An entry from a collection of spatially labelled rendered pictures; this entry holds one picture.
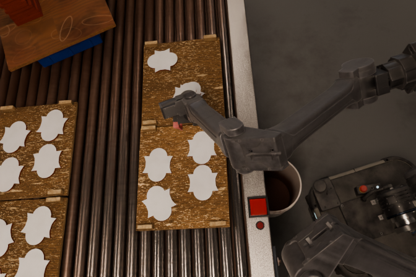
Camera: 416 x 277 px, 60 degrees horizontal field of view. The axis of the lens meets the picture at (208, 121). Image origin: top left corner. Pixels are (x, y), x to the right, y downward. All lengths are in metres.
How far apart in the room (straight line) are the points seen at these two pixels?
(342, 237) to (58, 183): 1.18
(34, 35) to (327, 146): 1.79
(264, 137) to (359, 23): 2.32
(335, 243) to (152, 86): 1.12
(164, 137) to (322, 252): 0.95
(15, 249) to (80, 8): 1.05
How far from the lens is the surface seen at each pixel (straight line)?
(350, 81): 0.92
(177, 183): 1.40
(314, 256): 0.66
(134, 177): 1.47
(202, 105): 1.02
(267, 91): 2.56
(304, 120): 0.77
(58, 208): 1.55
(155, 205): 1.40
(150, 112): 1.53
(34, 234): 1.57
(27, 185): 1.64
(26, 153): 1.69
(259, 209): 1.36
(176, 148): 1.45
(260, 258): 1.36
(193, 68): 1.59
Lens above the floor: 2.28
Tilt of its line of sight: 66 degrees down
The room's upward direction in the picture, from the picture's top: 17 degrees counter-clockwise
